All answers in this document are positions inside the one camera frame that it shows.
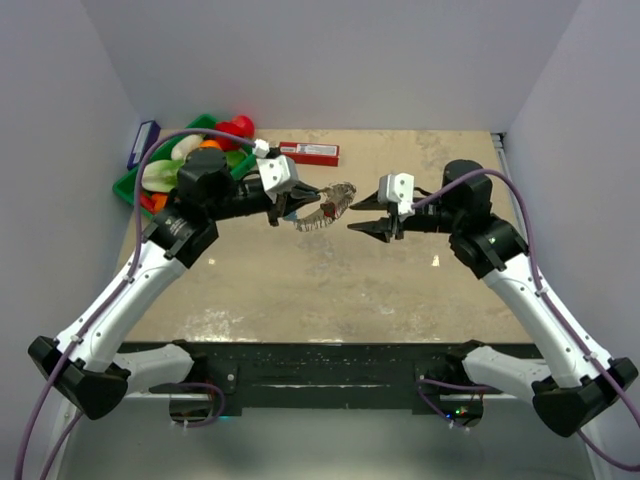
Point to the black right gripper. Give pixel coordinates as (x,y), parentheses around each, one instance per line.
(381,228)

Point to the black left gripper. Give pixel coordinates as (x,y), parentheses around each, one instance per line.
(301,195)

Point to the red key tag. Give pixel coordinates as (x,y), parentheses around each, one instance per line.
(329,209)

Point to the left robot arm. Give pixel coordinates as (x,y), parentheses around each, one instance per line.
(83,362)

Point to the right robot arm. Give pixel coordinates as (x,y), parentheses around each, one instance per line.
(578,379)

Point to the red rectangular box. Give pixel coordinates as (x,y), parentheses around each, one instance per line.
(326,155)

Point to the green bell pepper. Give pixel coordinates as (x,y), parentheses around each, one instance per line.
(234,158)

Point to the red tomato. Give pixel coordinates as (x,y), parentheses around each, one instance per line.
(245,125)

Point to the red bell pepper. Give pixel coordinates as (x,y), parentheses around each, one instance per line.
(225,143)

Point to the white radish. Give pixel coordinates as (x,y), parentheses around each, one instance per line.
(185,146)

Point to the small orange pepper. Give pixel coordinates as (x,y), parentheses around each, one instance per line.
(159,201)

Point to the green leafy cabbage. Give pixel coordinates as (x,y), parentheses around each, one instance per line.
(161,176)

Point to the red chili pepper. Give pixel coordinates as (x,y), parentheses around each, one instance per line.
(146,203)

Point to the purple box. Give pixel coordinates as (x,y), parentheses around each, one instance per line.
(147,134)

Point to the green plastic tray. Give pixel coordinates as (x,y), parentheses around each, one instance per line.
(128,187)

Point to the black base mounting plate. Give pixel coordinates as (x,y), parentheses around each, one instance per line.
(346,376)

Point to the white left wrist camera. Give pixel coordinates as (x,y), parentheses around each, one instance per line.
(277,174)

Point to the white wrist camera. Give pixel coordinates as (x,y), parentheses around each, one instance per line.
(277,174)
(397,190)

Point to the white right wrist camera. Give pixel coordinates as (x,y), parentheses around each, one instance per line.
(397,190)

